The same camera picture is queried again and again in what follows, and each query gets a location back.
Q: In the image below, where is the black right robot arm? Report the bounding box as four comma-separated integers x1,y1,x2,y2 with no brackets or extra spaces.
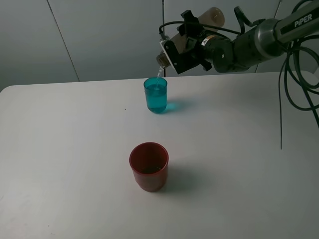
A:
163,1,319,74

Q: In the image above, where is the teal translucent plastic cup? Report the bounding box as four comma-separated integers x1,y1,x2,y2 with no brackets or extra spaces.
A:
144,77,167,114

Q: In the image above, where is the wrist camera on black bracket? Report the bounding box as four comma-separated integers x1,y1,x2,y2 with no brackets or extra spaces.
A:
157,40,199,74

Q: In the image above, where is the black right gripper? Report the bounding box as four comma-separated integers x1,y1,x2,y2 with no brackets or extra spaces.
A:
174,10,214,71

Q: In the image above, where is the black camera cable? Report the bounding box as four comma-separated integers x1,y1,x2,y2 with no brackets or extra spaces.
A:
158,21,241,42

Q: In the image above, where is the red plastic cup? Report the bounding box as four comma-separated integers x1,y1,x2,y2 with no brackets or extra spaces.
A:
129,142,169,192

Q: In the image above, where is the clear brownish plastic bottle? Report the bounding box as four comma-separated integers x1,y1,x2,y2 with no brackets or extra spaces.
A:
157,7,225,74

